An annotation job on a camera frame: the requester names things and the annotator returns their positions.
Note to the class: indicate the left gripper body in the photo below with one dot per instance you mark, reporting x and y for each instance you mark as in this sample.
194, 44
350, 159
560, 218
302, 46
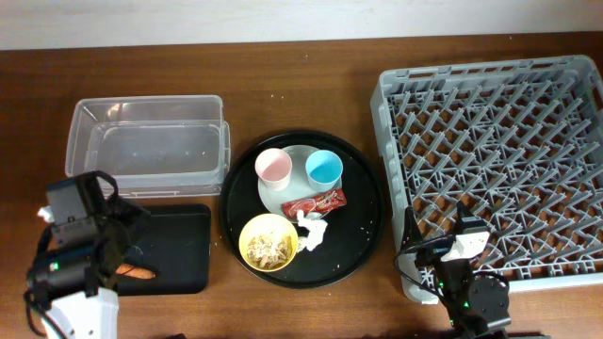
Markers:
125, 218

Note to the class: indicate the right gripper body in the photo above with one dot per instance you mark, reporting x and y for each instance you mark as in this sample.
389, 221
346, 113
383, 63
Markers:
433, 250

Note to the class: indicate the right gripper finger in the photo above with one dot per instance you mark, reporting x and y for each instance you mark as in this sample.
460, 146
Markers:
466, 222
412, 235

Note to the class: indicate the orange carrot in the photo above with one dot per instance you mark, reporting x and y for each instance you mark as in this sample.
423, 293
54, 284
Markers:
135, 272

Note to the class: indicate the red snack wrapper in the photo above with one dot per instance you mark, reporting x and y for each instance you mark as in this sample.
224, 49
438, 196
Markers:
322, 203

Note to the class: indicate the white tissue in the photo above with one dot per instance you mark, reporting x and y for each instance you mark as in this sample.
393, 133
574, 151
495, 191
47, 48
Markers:
316, 226

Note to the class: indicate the yellow bowl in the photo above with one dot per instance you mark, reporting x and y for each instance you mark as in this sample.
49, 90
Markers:
267, 224

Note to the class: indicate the food scraps pile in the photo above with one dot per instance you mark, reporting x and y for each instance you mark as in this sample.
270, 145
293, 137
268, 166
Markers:
268, 252

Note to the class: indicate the pink cup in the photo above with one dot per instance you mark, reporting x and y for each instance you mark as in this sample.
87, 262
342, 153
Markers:
273, 167

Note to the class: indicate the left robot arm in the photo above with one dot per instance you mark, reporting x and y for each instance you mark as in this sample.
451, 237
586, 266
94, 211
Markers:
67, 314

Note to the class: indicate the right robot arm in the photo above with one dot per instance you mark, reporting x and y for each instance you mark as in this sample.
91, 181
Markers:
477, 302

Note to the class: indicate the grey dishwasher rack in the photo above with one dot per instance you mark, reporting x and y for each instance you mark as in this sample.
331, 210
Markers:
519, 142

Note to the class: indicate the black rectangular tray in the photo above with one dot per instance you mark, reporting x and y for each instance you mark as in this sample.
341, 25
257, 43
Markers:
175, 246

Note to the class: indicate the clear plastic storage bin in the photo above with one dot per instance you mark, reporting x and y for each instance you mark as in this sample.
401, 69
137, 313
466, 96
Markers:
153, 146

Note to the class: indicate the blue cup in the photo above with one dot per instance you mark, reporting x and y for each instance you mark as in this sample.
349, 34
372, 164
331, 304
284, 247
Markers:
323, 168

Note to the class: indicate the black round tray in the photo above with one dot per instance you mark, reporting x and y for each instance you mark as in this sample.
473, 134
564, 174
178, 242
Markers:
353, 231

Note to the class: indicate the light grey plate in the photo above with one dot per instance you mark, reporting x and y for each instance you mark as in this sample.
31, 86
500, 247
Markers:
298, 187

